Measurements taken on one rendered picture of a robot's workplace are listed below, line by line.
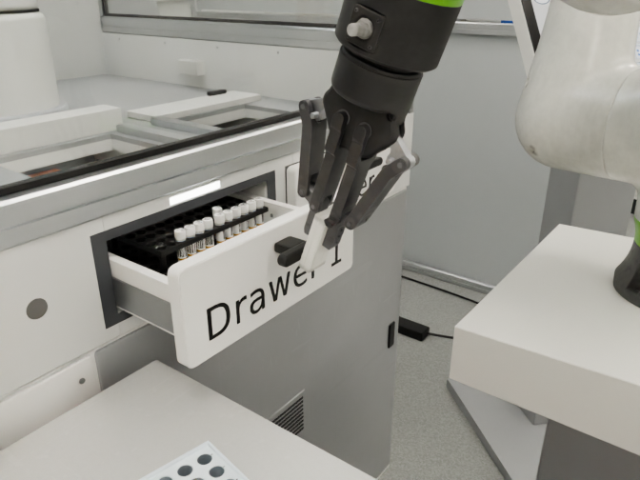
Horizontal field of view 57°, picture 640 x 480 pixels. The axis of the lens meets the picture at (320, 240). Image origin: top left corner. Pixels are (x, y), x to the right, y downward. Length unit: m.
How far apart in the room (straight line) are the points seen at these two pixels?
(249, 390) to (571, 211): 0.90
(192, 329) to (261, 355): 0.35
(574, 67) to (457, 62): 1.59
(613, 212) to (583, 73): 0.84
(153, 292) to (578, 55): 0.54
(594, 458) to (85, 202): 0.66
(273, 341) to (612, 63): 0.60
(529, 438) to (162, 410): 1.27
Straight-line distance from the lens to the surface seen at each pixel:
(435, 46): 0.49
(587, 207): 1.52
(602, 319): 0.71
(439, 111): 2.39
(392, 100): 0.50
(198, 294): 0.58
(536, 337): 0.66
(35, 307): 0.65
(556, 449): 0.85
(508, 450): 1.73
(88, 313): 0.68
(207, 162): 0.74
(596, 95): 0.74
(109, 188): 0.65
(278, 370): 0.98
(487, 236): 2.43
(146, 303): 0.65
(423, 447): 1.73
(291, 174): 0.84
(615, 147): 0.72
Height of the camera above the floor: 1.17
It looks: 24 degrees down
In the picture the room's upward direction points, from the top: straight up
